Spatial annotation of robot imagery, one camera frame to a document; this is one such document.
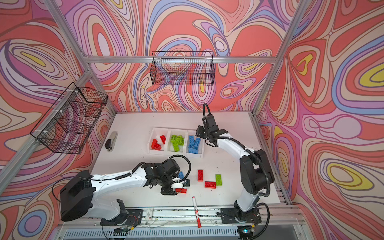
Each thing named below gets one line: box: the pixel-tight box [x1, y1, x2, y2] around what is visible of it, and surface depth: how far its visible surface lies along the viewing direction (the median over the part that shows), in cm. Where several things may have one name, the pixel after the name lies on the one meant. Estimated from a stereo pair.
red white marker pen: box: [192, 196, 202, 228], surface depth 76 cm
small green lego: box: [178, 135, 185, 146], surface depth 101 cm
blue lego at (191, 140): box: [188, 135, 195, 146], surface depth 100 cm
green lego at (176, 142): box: [170, 139, 182, 152], surface depth 100 cm
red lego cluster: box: [197, 170, 204, 182], surface depth 88 cm
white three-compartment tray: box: [147, 127, 205, 159], surface depth 100 cm
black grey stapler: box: [104, 131, 118, 153], surface depth 100 cm
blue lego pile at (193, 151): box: [188, 147, 199, 154], surface depth 97 cm
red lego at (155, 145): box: [151, 138, 162, 151], surface depth 98 cm
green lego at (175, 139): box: [170, 135, 181, 145], surface depth 101 cm
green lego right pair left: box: [215, 174, 223, 186], surface depth 88 cm
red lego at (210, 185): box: [204, 181, 216, 189], surface depth 85 cm
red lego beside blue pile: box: [160, 134, 167, 145], surface depth 103 cm
